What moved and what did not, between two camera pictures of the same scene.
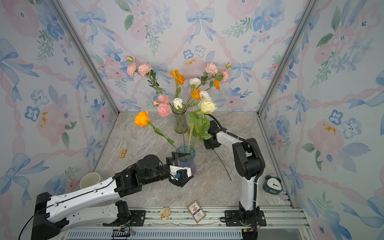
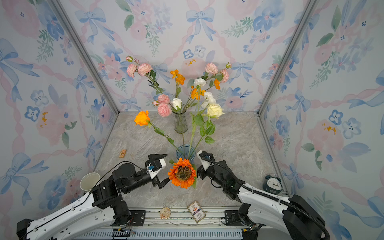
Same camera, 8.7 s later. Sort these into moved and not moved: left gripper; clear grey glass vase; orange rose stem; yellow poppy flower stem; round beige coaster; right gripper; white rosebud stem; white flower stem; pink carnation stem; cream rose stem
Moved: white flower stem; right gripper; left gripper; cream rose stem
Not moved: round beige coaster; pink carnation stem; clear grey glass vase; yellow poppy flower stem; orange rose stem; white rosebud stem
